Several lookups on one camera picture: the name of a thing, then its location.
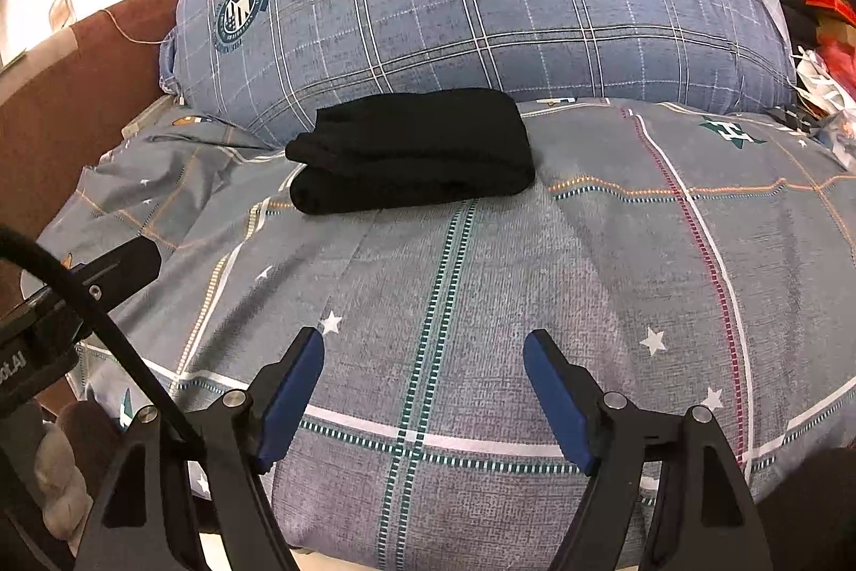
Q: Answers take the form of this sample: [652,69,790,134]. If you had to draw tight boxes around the person's left hand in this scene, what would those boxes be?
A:
[33,400,122,555]

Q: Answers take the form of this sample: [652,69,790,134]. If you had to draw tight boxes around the black cable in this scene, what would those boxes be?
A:
[0,223,207,462]

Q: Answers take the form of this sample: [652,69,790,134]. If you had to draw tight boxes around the blue plaid quilt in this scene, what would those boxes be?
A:
[159,0,795,145]

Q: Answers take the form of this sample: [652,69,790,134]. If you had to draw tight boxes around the colourful clutter pile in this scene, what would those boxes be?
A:
[766,0,854,171]

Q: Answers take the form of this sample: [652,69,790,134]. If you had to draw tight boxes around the black pants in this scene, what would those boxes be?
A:
[286,88,536,216]

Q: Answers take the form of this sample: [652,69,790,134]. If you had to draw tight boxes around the grey patterned bed sheet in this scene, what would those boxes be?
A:
[39,100,854,569]

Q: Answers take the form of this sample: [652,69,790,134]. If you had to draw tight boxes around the brown wooden headboard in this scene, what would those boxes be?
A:
[2,0,179,239]

